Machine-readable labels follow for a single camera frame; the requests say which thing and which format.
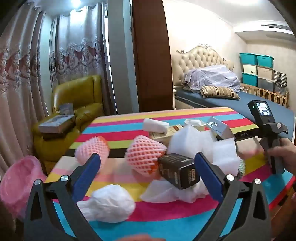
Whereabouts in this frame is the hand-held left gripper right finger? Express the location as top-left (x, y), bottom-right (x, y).
top-left (194, 152), bottom-right (272, 241)

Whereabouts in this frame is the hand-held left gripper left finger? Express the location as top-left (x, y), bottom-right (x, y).
top-left (23, 152), bottom-right (102, 241)

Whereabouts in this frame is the white paper cup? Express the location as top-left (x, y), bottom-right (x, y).
top-left (184, 119), bottom-right (207, 131)

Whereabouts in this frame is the beige medicine box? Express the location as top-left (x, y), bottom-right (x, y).
top-left (148, 124), bottom-right (183, 145)

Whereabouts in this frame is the pink foam net with orange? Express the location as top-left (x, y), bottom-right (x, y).
top-left (125, 136), bottom-right (167, 178)

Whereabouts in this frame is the pink lined trash bin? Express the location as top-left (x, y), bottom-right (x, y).
top-left (0, 155), bottom-right (48, 219)

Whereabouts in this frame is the person's right hand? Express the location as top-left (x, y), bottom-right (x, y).
top-left (264, 138), bottom-right (296, 178)

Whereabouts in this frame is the silver foil box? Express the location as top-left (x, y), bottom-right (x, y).
top-left (205, 116), bottom-right (234, 139)

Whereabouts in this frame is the thick white foam block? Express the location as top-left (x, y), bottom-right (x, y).
top-left (211, 139), bottom-right (241, 178)

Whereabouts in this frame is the bed with tufted headboard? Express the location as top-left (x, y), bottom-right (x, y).
top-left (174, 89), bottom-right (296, 144)

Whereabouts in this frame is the black carton box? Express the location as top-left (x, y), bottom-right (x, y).
top-left (158, 153), bottom-right (200, 190)

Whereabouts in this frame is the grey clear storage box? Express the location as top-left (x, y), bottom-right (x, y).
top-left (257, 77), bottom-right (274, 92)

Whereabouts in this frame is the small pink foam net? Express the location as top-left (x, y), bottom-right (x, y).
top-left (74, 136), bottom-right (109, 174)

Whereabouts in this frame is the crumpled white foam wrap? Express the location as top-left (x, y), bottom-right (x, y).
top-left (76, 184), bottom-right (136, 223)

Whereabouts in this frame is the houndstooth bag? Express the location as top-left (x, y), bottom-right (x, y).
top-left (273, 71), bottom-right (287, 85)

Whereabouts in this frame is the beige storage box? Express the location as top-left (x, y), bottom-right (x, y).
top-left (257, 66), bottom-right (274, 79)

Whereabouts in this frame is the brown striped pillow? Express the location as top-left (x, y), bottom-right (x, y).
top-left (200, 86), bottom-right (241, 101)

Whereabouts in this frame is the cream storage box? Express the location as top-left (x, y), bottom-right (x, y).
top-left (242, 64), bottom-right (258, 76)

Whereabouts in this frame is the lilac striped duvet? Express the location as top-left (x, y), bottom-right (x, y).
top-left (181, 65), bottom-right (241, 94)

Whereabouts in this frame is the small upright book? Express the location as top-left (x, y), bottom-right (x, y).
top-left (59, 103), bottom-right (75, 115)

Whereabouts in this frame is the long white foam block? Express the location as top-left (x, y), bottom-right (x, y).
top-left (143, 118), bottom-right (170, 134)

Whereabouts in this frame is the yellow leather armchair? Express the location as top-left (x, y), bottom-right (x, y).
top-left (31, 75), bottom-right (104, 174)

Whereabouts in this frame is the cream tufted headboard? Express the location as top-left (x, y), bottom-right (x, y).
top-left (172, 44), bottom-right (234, 87)

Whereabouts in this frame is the brown wooden door panel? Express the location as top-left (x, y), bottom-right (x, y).
top-left (132, 0), bottom-right (174, 113)

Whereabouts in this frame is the beige embroidered curtain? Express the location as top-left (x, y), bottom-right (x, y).
top-left (0, 0), bottom-right (58, 176)
top-left (50, 2), bottom-right (116, 116)

